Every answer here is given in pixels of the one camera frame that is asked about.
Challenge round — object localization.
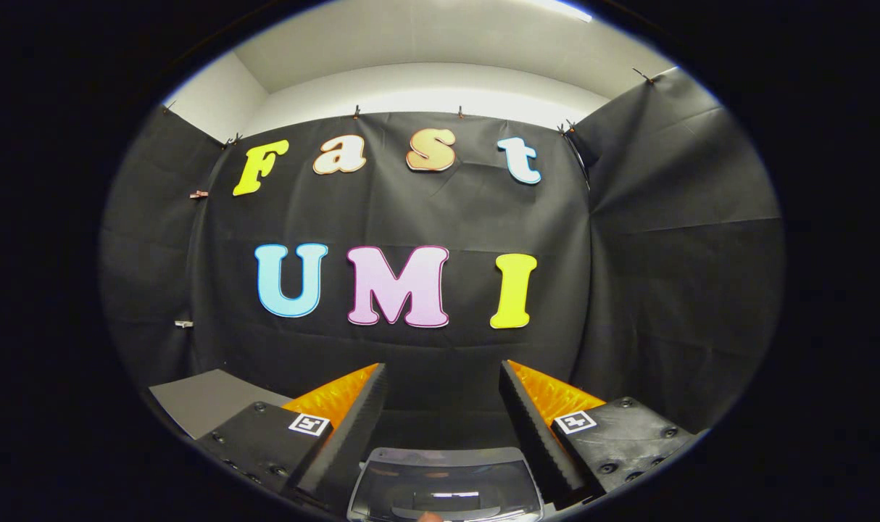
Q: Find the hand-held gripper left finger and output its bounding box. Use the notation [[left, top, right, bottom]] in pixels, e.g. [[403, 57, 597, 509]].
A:
[[197, 362, 387, 515]]

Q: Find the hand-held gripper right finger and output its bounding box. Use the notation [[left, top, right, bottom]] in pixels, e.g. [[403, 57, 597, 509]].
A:
[[499, 360, 698, 507]]

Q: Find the grey washing machine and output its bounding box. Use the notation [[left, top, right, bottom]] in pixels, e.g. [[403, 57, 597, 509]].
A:
[[348, 408, 551, 522]]

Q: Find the black backdrop cloth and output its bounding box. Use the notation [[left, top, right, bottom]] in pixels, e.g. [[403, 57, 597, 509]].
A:
[[99, 67, 785, 436]]

